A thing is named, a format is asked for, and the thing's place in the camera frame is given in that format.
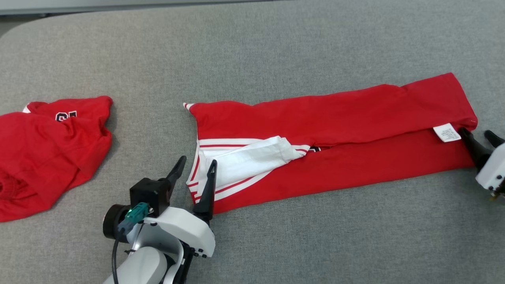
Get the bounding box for red basketball shorts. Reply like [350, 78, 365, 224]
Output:
[0, 95, 114, 222]

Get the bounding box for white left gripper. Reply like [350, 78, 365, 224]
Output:
[136, 155, 218, 259]

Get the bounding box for red white basketball jersey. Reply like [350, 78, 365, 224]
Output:
[183, 73, 479, 215]

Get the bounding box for left black cable teal connector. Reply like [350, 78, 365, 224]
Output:
[112, 202, 150, 284]

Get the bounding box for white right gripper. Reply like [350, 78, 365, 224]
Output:
[458, 127, 505, 196]

